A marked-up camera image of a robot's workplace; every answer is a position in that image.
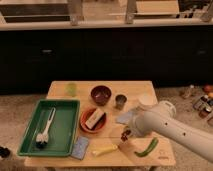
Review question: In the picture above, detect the purple grape bunch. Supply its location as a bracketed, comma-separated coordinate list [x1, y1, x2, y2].
[121, 127, 131, 142]

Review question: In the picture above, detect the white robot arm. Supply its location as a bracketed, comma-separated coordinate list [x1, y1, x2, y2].
[128, 101, 213, 163]

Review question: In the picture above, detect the green plastic tray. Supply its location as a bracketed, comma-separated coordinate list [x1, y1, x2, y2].
[17, 99, 80, 157]

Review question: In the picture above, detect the dark red bowl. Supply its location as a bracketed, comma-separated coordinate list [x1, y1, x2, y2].
[90, 85, 112, 106]

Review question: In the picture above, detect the small metal cup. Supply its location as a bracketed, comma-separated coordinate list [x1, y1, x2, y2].
[115, 94, 127, 110]

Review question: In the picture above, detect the wooden table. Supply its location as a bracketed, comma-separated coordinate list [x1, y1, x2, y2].
[24, 81, 176, 169]

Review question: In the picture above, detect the translucent green cup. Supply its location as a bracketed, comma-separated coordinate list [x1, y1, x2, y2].
[66, 82, 77, 97]

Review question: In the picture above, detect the blue cloth piece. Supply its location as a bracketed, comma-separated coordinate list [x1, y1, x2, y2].
[115, 108, 137, 125]

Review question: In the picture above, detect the orange plate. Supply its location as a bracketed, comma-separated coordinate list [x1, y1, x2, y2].
[80, 108, 107, 134]

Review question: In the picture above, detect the beige sponge block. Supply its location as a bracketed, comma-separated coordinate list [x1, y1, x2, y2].
[85, 108, 104, 129]

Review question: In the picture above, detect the white paper cup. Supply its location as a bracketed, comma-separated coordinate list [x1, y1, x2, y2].
[138, 93, 154, 107]

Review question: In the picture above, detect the yellow banana toy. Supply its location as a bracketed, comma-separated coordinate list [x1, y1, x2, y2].
[92, 145, 118, 157]

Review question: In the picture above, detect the blue sponge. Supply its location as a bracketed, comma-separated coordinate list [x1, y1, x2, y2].
[71, 136, 89, 160]

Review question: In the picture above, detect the dark cabinet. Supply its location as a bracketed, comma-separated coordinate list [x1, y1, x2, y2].
[0, 26, 213, 94]

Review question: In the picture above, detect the white dish brush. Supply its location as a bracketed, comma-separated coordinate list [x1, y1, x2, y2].
[36, 107, 56, 149]

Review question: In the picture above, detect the black object on floor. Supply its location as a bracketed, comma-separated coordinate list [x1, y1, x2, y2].
[0, 146, 11, 158]

